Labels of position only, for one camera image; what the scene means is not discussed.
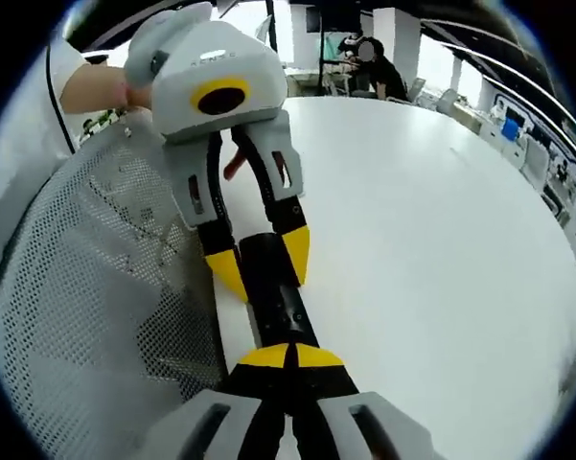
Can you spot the blue box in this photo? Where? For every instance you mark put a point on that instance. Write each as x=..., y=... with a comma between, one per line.
x=512, y=128

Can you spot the black tripod stand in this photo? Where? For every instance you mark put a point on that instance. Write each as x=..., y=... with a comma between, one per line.
x=321, y=48

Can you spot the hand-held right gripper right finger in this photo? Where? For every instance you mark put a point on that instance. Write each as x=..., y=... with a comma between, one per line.
x=330, y=412

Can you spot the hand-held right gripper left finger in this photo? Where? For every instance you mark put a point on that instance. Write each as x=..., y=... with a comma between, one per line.
x=249, y=412

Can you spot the person's left hand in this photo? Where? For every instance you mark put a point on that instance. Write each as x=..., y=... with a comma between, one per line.
x=136, y=96

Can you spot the black remote control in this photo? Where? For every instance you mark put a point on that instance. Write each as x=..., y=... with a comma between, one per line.
x=268, y=306

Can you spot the person's white shirt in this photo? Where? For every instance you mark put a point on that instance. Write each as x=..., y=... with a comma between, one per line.
x=24, y=105

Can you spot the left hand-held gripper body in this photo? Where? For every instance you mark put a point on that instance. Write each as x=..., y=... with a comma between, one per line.
x=220, y=62

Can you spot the white mesh basket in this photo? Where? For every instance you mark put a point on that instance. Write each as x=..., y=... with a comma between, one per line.
x=100, y=287

